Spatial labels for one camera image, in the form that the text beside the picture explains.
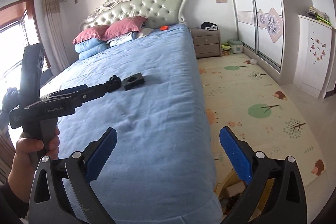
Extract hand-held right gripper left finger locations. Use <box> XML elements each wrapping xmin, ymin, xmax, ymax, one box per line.
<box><xmin>28</xmin><ymin>127</ymin><xmax>117</xmax><ymax>224</ymax></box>

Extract person's left hand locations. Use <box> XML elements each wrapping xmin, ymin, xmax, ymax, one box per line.
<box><xmin>8</xmin><ymin>124</ymin><xmax>61</xmax><ymax>202</ymax></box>

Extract folded patterned quilt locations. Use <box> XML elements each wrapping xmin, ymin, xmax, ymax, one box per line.
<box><xmin>106</xmin><ymin>32</ymin><xmax>139</xmax><ymax>47</ymax></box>

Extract window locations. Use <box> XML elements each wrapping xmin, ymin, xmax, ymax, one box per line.
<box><xmin>0</xmin><ymin>0</ymin><xmax>50</xmax><ymax>98</ymax></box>

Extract light grey cloth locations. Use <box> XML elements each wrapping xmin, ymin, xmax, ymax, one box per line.
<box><xmin>138</xmin><ymin>28</ymin><xmax>155</xmax><ymax>38</ymax></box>

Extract dark cloth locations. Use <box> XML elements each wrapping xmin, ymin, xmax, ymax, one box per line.
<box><xmin>1</xmin><ymin>86</ymin><xmax>21</xmax><ymax>119</ymax></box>

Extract black and white clothes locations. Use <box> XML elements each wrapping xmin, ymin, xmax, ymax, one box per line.
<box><xmin>201</xmin><ymin>22</ymin><xmax>218</xmax><ymax>31</ymax></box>

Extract brown wooden furniture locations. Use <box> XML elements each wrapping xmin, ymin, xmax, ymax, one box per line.
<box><xmin>0</xmin><ymin>132</ymin><xmax>16</xmax><ymax>182</ymax></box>

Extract yellow plastic bin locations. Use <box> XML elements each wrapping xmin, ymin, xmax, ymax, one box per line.
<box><xmin>219</xmin><ymin>170</ymin><xmax>268</xmax><ymax>224</ymax></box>

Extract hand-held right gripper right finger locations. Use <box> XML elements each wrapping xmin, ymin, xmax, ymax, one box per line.
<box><xmin>219</xmin><ymin>126</ymin><xmax>307</xmax><ymax>224</ymax></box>

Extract white cabinet with stickers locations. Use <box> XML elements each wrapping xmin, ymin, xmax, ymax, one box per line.
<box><xmin>293</xmin><ymin>14</ymin><xmax>336</xmax><ymax>98</ymax></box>

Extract beige curtain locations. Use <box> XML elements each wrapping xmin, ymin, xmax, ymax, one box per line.
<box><xmin>42</xmin><ymin>0</ymin><xmax>69</xmax><ymax>75</ymax></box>

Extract patterned play mat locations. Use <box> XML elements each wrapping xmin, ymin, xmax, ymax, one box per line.
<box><xmin>196</xmin><ymin>53</ymin><xmax>328</xmax><ymax>214</ymax></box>

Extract bed with blue sheet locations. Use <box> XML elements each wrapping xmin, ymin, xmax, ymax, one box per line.
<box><xmin>39</xmin><ymin>23</ymin><xmax>223</xmax><ymax>224</ymax></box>

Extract white sliding door wardrobe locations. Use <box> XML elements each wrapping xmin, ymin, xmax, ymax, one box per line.
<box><xmin>219</xmin><ymin>0</ymin><xmax>285</xmax><ymax>73</ymax></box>

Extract folded blue quilt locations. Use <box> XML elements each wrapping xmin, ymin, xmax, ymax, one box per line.
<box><xmin>74</xmin><ymin>38</ymin><xmax>111</xmax><ymax>60</ymax></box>

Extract small black object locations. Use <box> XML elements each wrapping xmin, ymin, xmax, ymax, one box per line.
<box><xmin>108</xmin><ymin>74</ymin><xmax>123</xmax><ymax>93</ymax></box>

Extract green and black clutter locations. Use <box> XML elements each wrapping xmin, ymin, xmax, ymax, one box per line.
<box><xmin>306</xmin><ymin>7</ymin><xmax>332</xmax><ymax>24</ymax></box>

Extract tufted green headboard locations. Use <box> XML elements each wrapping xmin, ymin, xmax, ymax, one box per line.
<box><xmin>79</xmin><ymin>0</ymin><xmax>190</xmax><ymax>30</ymax></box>

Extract black square box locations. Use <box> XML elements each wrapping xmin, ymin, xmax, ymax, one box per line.
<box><xmin>123</xmin><ymin>72</ymin><xmax>146</xmax><ymax>90</ymax></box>

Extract green and white storage box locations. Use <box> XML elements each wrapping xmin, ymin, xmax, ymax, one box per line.
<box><xmin>228</xmin><ymin>40</ymin><xmax>244</xmax><ymax>54</ymax></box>

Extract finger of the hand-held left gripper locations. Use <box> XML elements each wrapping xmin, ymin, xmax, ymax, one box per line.
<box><xmin>39</xmin><ymin>84</ymin><xmax>89</xmax><ymax>102</ymax></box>
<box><xmin>69</xmin><ymin>83</ymin><xmax>112</xmax><ymax>109</ymax></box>

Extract grey nightstand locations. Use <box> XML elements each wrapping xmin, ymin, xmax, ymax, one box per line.
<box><xmin>190</xmin><ymin>28</ymin><xmax>221</xmax><ymax>59</ymax></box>

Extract pink pillow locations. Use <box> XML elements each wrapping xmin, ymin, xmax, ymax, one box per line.
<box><xmin>72</xmin><ymin>25</ymin><xmax>111</xmax><ymax>45</ymax></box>
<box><xmin>101</xmin><ymin>16</ymin><xmax>148</xmax><ymax>41</ymax></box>

